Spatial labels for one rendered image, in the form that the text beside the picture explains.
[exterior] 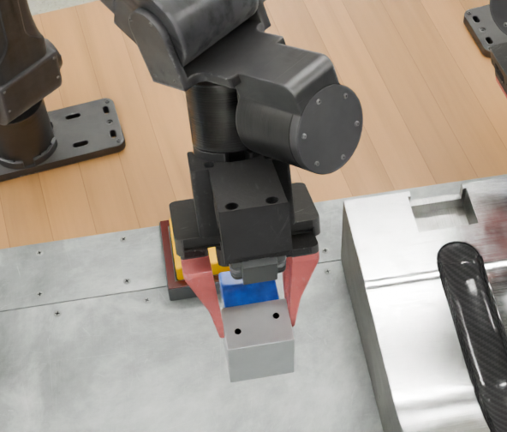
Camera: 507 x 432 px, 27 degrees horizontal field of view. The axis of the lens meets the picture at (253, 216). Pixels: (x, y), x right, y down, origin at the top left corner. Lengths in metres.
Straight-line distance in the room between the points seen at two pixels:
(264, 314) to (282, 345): 0.03
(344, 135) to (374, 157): 0.43
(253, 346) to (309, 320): 0.20
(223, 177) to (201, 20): 0.10
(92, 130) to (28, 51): 0.17
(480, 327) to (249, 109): 0.32
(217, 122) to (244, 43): 0.05
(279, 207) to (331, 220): 0.40
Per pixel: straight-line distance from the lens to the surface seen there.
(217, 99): 0.70
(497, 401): 0.87
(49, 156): 1.12
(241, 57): 0.68
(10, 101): 1.01
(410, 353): 0.87
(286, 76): 0.65
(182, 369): 0.96
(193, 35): 0.67
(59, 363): 0.99
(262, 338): 0.79
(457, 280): 0.92
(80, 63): 1.22
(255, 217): 0.65
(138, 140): 1.13
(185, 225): 0.75
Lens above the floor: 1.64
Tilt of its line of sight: 53 degrees down
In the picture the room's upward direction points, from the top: 4 degrees counter-clockwise
